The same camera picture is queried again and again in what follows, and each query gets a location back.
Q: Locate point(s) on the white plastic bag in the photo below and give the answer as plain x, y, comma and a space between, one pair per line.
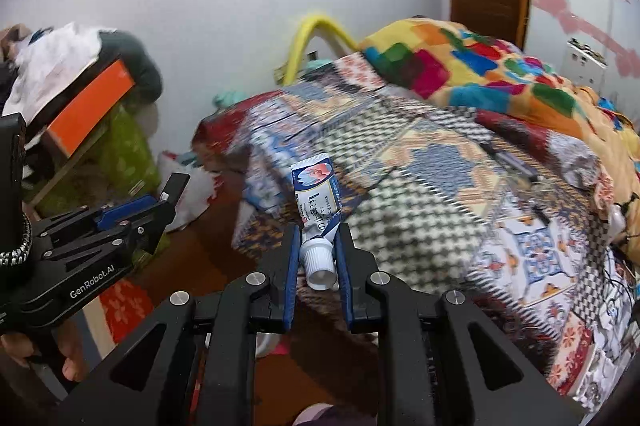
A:
195, 201

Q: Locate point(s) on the teal cloth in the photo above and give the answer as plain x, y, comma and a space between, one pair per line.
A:
227, 98

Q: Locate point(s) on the red floral mat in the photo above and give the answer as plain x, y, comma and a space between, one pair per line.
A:
125, 311

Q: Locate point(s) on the small white shelf unit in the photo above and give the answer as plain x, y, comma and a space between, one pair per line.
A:
582, 61

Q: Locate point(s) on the patchwork checkered blanket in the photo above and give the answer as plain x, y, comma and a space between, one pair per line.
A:
415, 216

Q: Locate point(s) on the white crumpled cloth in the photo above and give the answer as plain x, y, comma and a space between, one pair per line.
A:
50, 61

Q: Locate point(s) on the person's left hand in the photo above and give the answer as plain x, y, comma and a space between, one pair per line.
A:
75, 356

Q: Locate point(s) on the green patterned cloth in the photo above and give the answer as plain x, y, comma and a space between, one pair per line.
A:
125, 146

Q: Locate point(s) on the colourful block fleece blanket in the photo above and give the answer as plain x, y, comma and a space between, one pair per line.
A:
475, 71

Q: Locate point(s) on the dark grey cushion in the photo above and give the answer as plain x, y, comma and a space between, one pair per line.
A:
140, 66

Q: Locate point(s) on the white trash bin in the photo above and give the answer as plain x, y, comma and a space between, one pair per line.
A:
264, 348

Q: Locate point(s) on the orange box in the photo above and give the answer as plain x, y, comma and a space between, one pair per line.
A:
90, 106

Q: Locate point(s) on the white ointment tube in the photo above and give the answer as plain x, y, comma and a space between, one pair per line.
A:
315, 206

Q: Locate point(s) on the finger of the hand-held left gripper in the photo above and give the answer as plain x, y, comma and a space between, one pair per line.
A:
125, 212
140, 238

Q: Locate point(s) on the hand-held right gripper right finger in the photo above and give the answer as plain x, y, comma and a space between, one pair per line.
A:
343, 278

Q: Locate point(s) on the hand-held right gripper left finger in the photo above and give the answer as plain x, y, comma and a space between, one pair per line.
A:
289, 278

